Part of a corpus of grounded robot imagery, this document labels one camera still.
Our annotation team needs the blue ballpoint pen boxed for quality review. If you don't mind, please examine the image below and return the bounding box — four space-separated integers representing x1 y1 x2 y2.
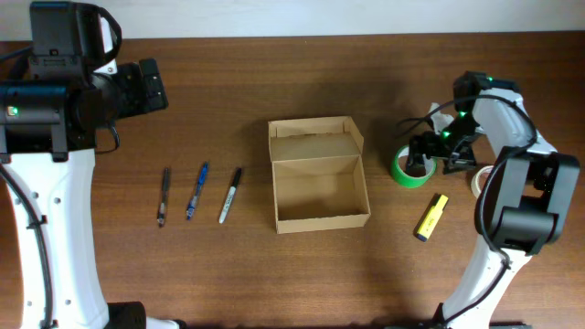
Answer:
186 162 209 220

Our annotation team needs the yellow highlighter marker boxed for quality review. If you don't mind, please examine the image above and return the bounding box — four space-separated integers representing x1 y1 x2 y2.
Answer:
414 194 449 242

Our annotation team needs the black ballpoint pen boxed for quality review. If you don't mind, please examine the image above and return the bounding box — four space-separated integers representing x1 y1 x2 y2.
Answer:
157 167 171 228

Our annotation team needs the white masking tape roll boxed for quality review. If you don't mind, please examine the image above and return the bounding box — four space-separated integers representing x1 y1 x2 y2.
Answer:
470 165 494 198

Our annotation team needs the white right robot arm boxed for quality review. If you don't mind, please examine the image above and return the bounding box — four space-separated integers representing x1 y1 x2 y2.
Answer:
391 71 580 328

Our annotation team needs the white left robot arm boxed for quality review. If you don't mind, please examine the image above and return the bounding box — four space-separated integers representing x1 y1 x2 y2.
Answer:
1 1 181 328

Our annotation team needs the cardboard box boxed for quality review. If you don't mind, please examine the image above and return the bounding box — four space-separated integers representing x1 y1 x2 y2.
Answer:
268 116 371 234

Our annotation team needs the green tape roll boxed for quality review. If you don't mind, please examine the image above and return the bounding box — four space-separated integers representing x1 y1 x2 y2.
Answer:
390 145 437 188

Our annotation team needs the black sharpie marker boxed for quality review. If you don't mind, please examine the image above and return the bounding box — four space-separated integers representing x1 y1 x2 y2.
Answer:
218 167 242 224

